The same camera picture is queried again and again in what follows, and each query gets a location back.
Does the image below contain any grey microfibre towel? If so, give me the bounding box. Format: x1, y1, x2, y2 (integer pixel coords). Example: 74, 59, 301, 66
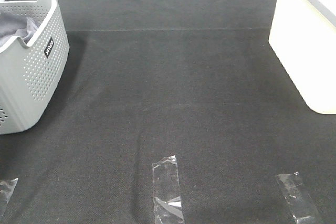
1, 12, 38, 46

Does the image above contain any black basket brand label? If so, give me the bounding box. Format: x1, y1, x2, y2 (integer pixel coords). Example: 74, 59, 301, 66
44, 37, 55, 59

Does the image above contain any centre clear tape strip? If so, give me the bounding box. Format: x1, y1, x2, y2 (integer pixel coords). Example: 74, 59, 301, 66
152, 155, 185, 223

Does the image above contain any left clear tape strip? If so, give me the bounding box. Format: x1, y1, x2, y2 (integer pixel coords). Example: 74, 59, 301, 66
0, 178, 19, 218

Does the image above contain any right clear tape strip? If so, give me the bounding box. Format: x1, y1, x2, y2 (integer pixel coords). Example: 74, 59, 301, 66
276, 172, 323, 224

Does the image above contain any black table cloth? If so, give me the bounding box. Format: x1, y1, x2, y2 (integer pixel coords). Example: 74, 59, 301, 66
1, 0, 335, 223

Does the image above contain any clear tape strip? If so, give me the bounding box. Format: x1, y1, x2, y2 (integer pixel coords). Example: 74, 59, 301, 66
152, 155, 185, 223
0, 178, 19, 218
276, 172, 323, 224

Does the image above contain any grey perforated laundry basket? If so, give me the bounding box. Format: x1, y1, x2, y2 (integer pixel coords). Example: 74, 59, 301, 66
1, 0, 69, 135

